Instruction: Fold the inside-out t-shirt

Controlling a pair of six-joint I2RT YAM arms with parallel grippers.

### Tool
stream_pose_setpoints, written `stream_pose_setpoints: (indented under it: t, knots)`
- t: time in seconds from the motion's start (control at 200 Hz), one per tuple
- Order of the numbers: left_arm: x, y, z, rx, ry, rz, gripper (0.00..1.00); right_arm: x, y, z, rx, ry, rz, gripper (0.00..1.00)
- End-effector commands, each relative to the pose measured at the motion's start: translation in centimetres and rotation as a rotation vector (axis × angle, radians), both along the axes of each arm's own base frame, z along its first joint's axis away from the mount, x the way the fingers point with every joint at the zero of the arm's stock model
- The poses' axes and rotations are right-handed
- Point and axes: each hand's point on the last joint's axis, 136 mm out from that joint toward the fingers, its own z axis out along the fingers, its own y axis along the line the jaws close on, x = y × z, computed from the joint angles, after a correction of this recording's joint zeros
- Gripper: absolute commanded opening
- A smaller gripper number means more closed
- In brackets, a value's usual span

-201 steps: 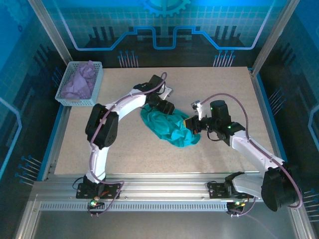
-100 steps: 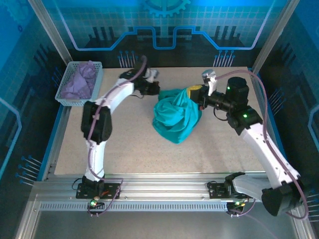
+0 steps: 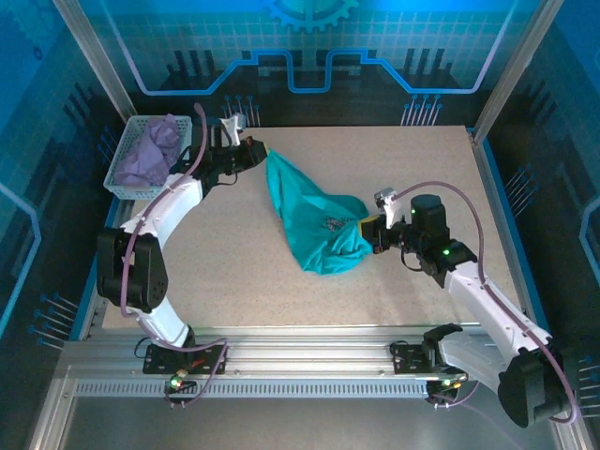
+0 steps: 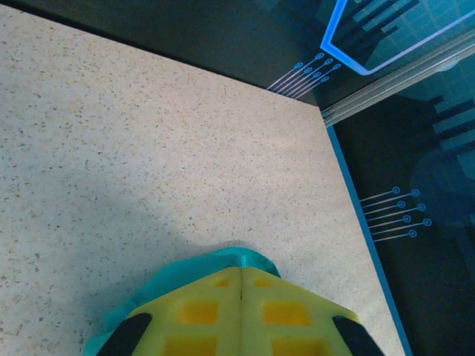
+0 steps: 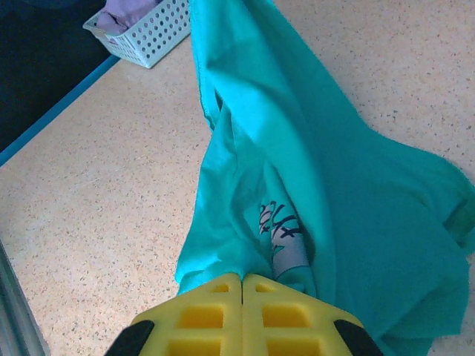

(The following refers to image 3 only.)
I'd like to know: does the teal t-shirt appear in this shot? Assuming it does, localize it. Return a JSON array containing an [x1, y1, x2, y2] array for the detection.
[[265, 148, 376, 277]]

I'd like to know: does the purple garment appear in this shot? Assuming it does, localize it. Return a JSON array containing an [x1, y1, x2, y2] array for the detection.
[[114, 113, 182, 188]]

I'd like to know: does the light blue plastic basket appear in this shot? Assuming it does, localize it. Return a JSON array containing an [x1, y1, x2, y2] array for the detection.
[[102, 115, 194, 202]]

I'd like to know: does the blue table edge strip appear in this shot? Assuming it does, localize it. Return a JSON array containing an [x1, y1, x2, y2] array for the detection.
[[69, 196, 124, 341], [477, 140, 554, 341]]

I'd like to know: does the small LED controller board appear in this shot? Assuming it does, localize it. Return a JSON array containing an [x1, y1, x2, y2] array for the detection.
[[163, 372, 198, 409], [427, 374, 465, 410]]

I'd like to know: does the grey metal front panel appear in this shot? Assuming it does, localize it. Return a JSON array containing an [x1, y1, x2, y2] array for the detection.
[[27, 365, 582, 450]]

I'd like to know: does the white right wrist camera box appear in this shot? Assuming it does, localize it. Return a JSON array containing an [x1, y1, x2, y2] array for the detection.
[[373, 187, 399, 231]]

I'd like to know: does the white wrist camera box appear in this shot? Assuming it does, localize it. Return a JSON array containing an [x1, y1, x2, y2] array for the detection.
[[373, 187, 399, 231], [219, 112, 248, 147]]

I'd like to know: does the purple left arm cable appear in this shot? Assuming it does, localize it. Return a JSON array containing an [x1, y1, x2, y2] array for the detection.
[[119, 103, 231, 409]]

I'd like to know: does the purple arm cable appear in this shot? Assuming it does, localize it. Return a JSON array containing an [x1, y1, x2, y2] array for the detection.
[[119, 103, 231, 409], [396, 182, 578, 426]]

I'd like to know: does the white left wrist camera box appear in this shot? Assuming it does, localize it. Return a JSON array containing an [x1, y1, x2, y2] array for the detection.
[[219, 112, 248, 147]]

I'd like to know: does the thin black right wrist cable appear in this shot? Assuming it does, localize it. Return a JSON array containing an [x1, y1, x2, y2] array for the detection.
[[398, 247, 426, 274]]

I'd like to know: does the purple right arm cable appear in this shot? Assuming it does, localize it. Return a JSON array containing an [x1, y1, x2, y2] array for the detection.
[[396, 182, 578, 426]]

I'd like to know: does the aluminium mounting rail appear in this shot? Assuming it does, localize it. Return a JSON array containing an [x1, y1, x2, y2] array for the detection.
[[60, 325, 562, 376]]

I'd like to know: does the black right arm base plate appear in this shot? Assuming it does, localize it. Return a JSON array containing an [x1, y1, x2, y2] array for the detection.
[[390, 340, 470, 376]]

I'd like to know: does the aluminium frame post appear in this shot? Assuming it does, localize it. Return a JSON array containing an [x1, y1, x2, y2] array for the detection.
[[51, 0, 154, 144]]

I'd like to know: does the slotted grey cable duct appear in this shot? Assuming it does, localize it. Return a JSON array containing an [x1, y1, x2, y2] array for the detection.
[[74, 379, 430, 400]]

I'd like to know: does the aluminium frame bracket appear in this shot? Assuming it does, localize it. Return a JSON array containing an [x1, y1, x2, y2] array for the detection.
[[471, 0, 566, 146]]

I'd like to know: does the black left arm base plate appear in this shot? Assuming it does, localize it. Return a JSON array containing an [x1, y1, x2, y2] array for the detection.
[[142, 343, 229, 376]]

